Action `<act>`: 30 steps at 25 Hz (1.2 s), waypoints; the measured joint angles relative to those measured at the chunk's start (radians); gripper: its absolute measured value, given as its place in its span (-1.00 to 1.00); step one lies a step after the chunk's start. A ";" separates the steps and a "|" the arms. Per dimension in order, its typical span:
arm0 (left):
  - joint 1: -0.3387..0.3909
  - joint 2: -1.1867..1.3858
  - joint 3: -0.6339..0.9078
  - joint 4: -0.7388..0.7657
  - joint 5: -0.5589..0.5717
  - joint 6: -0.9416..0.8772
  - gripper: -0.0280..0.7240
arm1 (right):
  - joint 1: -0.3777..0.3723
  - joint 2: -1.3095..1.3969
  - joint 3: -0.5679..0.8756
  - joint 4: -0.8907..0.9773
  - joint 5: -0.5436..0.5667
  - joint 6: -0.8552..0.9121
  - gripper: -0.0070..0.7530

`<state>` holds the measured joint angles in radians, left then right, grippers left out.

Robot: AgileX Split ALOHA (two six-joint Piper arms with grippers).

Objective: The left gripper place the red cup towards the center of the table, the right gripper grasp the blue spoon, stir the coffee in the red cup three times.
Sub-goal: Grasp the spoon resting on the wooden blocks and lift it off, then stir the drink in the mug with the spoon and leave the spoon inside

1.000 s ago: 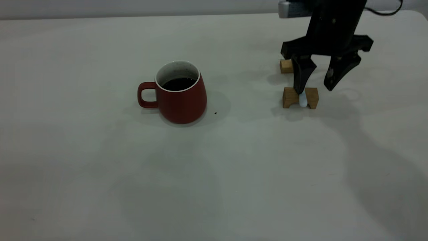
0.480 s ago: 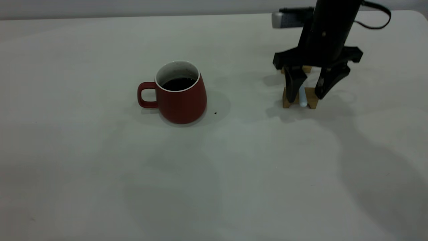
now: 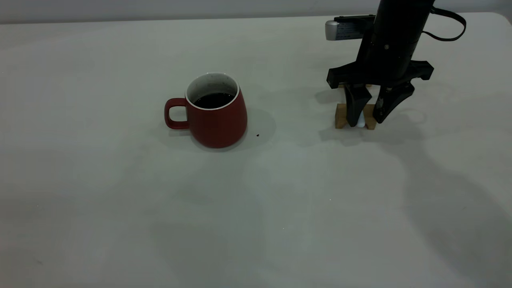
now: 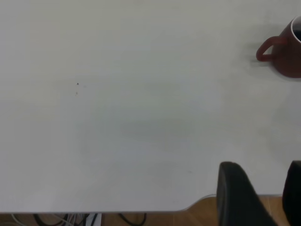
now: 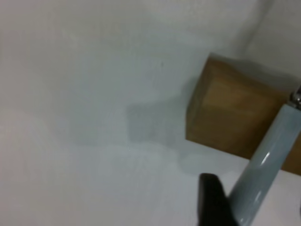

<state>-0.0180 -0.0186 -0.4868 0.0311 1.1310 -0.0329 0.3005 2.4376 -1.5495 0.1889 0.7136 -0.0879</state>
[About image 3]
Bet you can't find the black right camera cable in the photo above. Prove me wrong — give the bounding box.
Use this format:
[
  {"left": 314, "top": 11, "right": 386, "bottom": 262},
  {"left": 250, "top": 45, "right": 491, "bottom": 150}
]
[{"left": 422, "top": 7, "right": 467, "bottom": 42}]

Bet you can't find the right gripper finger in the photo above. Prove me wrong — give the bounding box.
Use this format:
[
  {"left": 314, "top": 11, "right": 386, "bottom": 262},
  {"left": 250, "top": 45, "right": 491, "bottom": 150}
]
[
  {"left": 373, "top": 81, "right": 415, "bottom": 124},
  {"left": 344, "top": 84, "right": 373, "bottom": 128}
]

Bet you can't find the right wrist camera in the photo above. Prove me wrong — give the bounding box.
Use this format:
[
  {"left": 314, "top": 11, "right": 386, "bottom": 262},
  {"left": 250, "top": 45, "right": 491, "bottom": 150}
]
[{"left": 325, "top": 15, "right": 376, "bottom": 42}]

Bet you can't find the arched wooden block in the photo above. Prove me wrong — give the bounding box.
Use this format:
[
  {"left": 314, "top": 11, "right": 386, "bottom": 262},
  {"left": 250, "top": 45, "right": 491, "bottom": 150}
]
[{"left": 335, "top": 103, "right": 377, "bottom": 130}]

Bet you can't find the red ceramic mug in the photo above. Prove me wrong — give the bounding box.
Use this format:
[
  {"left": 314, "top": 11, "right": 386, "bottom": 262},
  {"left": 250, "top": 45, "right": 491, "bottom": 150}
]
[{"left": 164, "top": 72, "right": 248, "bottom": 149}]

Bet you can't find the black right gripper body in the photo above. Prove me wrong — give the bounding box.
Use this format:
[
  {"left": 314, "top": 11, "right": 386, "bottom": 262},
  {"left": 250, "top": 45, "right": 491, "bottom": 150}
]
[{"left": 327, "top": 36, "right": 435, "bottom": 89}]

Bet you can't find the dark coffee liquid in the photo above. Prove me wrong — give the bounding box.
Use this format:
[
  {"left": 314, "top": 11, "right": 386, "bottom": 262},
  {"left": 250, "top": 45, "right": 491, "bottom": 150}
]
[{"left": 193, "top": 93, "right": 234, "bottom": 109}]

